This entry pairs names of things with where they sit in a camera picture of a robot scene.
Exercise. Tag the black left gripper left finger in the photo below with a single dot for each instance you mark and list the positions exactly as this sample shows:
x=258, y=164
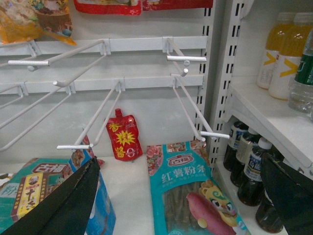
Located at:
x=66, y=210

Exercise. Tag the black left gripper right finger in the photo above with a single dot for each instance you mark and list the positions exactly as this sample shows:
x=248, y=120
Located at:
x=291, y=193

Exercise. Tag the white upper shelf board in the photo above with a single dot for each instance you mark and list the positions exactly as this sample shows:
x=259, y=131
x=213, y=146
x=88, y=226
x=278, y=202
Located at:
x=290, y=131

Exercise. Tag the front clear water bottle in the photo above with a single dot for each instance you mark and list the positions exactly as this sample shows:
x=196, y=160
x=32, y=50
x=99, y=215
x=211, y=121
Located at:
x=301, y=93

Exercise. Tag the white perforated shelf upright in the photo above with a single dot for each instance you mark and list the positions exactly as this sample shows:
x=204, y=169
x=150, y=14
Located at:
x=222, y=27

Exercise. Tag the dark drink bottle front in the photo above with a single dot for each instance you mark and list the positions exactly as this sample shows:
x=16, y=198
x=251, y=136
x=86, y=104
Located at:
x=251, y=189

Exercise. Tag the dark drink bottle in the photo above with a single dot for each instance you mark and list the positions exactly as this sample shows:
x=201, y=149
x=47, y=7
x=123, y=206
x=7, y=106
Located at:
x=247, y=142
x=251, y=189
x=236, y=131

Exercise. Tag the dark drink bottle middle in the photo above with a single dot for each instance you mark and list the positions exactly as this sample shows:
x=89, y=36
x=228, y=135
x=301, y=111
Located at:
x=247, y=142

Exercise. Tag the dark drink bottle right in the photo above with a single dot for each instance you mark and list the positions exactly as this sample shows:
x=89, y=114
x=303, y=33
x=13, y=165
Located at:
x=236, y=131

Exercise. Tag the red sauce pouch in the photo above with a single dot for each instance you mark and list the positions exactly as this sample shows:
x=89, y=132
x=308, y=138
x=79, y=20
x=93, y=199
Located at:
x=124, y=133

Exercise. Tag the teal sweet potato noodle bag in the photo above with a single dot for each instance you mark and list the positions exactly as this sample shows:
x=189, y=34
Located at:
x=186, y=199

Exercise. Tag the orange vitamin drink bottle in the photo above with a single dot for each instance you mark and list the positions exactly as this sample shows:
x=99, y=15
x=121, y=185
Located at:
x=289, y=55

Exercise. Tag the yellow snack bag hanging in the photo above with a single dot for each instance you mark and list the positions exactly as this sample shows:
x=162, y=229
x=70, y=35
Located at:
x=26, y=20

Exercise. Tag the red snack bag hanging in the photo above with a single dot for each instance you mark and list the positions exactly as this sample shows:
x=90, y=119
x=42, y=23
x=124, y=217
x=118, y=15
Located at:
x=109, y=7

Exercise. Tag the white wire hook upper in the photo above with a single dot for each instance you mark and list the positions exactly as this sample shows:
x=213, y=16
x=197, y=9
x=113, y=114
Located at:
x=44, y=54

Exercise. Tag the white wire hook top right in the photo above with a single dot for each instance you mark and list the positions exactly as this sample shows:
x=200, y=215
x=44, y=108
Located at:
x=176, y=56

